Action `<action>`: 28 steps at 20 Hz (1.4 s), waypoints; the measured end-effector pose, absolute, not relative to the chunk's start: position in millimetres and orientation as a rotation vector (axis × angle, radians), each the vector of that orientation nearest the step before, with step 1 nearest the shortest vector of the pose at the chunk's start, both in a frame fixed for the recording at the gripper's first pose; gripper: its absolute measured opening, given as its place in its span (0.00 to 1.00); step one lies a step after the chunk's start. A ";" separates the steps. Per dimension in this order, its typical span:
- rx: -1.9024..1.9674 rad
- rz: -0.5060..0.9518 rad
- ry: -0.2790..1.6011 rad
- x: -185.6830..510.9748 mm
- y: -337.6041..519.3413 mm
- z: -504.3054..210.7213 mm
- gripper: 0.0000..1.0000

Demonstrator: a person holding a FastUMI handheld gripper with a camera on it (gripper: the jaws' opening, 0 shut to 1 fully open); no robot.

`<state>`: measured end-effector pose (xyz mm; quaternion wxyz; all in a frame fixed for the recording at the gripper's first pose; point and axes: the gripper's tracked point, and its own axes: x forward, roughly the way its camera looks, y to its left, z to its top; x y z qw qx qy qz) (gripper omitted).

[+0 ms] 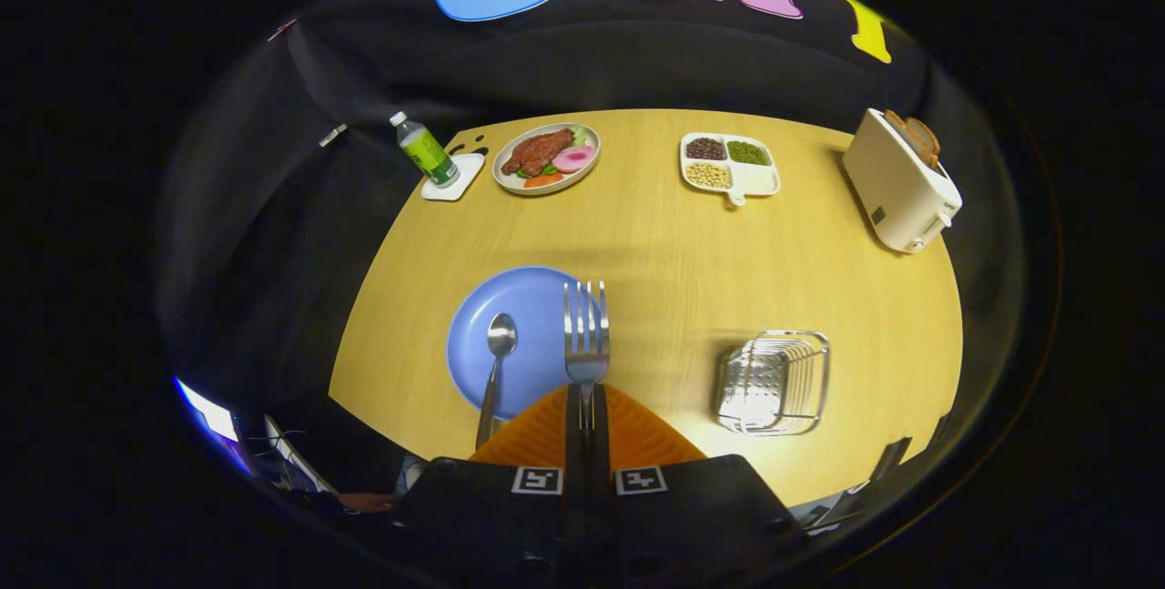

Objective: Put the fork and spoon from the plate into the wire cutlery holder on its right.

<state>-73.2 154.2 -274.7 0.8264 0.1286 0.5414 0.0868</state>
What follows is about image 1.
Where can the black backdrop cloth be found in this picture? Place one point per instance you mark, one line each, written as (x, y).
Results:
(637, 61)

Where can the white square coaster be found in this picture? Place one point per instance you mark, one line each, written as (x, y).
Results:
(464, 179)

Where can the pile of green beans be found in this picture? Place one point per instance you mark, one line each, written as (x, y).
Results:
(747, 152)

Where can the white divided bean tray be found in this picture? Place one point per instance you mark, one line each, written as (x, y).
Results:
(755, 177)

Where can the pile of yellow soybeans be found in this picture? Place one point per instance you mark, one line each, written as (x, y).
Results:
(708, 175)

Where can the silver metal clip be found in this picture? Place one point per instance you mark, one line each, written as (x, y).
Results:
(333, 135)

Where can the brown steak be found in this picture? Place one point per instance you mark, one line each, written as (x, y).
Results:
(539, 150)

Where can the metal spoon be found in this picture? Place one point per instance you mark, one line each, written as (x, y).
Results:
(501, 334)

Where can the beige food plate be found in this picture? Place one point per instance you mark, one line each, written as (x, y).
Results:
(573, 181)

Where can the lit computer monitor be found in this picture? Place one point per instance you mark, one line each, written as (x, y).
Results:
(209, 414)

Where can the metal fork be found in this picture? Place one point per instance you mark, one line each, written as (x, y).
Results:
(587, 357)

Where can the grey keyboard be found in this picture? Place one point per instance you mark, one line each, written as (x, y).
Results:
(291, 457)

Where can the white toaster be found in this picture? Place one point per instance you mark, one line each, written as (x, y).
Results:
(892, 188)

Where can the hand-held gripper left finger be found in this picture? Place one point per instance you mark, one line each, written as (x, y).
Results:
(573, 480)

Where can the pile of dark red beans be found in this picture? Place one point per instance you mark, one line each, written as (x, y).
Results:
(705, 148)

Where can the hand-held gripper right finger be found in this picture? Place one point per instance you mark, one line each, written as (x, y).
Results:
(599, 480)

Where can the pink clothespin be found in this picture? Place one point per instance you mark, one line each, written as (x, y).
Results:
(282, 28)

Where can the orange carrot slice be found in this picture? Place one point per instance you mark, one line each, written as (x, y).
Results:
(543, 180)

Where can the brown bread slice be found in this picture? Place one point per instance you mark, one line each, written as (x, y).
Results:
(926, 141)
(901, 126)

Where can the blue round plate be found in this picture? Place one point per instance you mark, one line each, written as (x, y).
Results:
(532, 361)

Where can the green label plastic bottle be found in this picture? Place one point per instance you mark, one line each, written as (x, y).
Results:
(428, 154)

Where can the pink ham slice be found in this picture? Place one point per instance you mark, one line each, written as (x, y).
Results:
(575, 158)

